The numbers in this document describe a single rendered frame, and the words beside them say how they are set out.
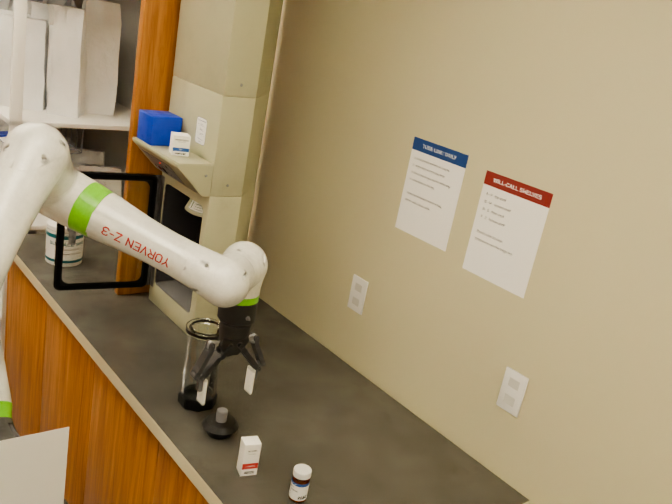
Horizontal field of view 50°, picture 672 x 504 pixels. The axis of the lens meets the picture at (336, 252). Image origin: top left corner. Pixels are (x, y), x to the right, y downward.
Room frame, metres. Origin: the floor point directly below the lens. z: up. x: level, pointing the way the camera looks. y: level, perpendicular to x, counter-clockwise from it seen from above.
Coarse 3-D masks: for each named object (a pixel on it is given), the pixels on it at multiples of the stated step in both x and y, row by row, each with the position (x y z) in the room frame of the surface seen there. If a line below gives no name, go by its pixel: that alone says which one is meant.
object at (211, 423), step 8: (224, 408) 1.59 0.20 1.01; (208, 416) 1.59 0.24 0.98; (216, 416) 1.58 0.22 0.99; (224, 416) 1.57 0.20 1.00; (232, 416) 1.61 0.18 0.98; (208, 424) 1.56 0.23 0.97; (216, 424) 1.56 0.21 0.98; (224, 424) 1.57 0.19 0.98; (232, 424) 1.58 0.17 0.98; (208, 432) 1.56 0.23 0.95; (216, 432) 1.54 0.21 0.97; (224, 432) 1.55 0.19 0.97; (232, 432) 1.56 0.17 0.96
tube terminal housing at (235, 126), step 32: (192, 96) 2.19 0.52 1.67; (224, 96) 2.06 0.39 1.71; (192, 128) 2.17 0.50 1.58; (224, 128) 2.07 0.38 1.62; (256, 128) 2.21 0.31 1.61; (224, 160) 2.08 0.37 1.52; (256, 160) 2.28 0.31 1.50; (192, 192) 2.14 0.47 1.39; (224, 192) 2.09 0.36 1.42; (224, 224) 2.10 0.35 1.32
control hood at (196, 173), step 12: (144, 144) 2.16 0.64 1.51; (156, 156) 2.11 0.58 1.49; (168, 156) 2.05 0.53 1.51; (180, 156) 2.08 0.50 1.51; (192, 156) 2.11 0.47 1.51; (180, 168) 1.99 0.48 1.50; (192, 168) 2.01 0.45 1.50; (204, 168) 2.04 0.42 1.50; (192, 180) 2.02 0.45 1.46; (204, 180) 2.04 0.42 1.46; (204, 192) 2.05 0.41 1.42
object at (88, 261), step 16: (128, 192) 2.23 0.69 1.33; (144, 192) 2.26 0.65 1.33; (144, 208) 2.26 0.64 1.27; (64, 240) 2.12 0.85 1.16; (80, 240) 2.15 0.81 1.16; (64, 256) 2.12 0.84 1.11; (80, 256) 2.15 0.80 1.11; (96, 256) 2.18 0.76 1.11; (112, 256) 2.21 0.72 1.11; (128, 256) 2.24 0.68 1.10; (64, 272) 2.13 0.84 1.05; (80, 272) 2.15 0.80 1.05; (96, 272) 2.18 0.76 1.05; (112, 272) 2.21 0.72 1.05; (128, 272) 2.24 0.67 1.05
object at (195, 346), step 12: (192, 324) 1.71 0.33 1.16; (204, 324) 1.74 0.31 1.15; (216, 324) 1.74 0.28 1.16; (192, 336) 1.66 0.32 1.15; (204, 336) 1.65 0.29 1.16; (216, 336) 1.66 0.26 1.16; (192, 348) 1.67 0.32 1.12; (192, 360) 1.66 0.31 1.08; (216, 372) 1.69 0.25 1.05; (192, 384) 1.66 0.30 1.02; (216, 384) 1.71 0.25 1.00; (192, 396) 1.66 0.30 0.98
